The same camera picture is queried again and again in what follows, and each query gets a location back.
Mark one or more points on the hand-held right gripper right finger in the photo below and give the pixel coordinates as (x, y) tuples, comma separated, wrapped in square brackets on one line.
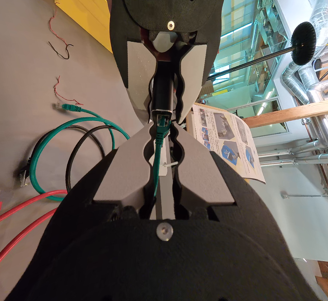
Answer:
[(205, 175)]

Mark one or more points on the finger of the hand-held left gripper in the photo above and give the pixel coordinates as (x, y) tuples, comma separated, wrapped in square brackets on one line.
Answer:
[(196, 75), (138, 75)]

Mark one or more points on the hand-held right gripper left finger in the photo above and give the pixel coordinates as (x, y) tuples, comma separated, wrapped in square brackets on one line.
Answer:
[(125, 172)]

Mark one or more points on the black ethernet splitter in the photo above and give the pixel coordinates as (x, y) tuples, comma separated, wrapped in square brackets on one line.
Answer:
[(162, 88)]

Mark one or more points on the printed instruction sheet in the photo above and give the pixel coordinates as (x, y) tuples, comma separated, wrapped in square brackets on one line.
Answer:
[(230, 139)]

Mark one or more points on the instruction sheet on wooden stand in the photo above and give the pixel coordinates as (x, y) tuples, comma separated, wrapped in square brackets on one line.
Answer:
[(191, 124)]

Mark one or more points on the silver metal pipes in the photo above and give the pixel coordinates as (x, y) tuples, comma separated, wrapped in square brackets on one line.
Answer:
[(271, 163)]

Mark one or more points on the yellow plastic bin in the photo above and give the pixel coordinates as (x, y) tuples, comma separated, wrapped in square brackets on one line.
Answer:
[(76, 3)]

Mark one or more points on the wooden beam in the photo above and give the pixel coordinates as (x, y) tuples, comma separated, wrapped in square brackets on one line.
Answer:
[(294, 112)]

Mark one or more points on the black pole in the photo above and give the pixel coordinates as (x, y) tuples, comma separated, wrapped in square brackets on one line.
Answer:
[(303, 43)]

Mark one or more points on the silver ventilation duct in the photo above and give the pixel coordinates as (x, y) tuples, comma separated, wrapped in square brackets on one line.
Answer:
[(294, 80)]

